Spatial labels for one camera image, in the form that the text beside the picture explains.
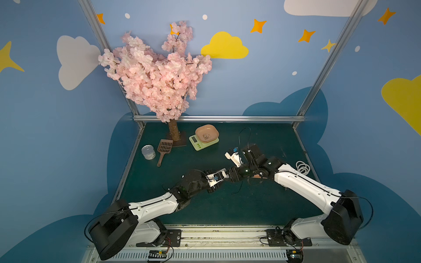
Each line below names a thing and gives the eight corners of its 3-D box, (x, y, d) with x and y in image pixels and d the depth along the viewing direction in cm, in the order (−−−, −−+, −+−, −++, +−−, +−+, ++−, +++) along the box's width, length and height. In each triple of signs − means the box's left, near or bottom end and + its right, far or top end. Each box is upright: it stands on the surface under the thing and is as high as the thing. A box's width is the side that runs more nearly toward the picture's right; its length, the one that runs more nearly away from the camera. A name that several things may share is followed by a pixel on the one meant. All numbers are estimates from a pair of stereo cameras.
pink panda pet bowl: (195, 143, 112) (194, 137, 107) (196, 130, 120) (196, 124, 115) (218, 144, 112) (219, 138, 107) (218, 130, 120) (218, 124, 115)
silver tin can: (142, 159, 103) (139, 155, 99) (145, 149, 108) (143, 144, 104) (154, 159, 103) (152, 155, 99) (157, 149, 108) (155, 144, 104)
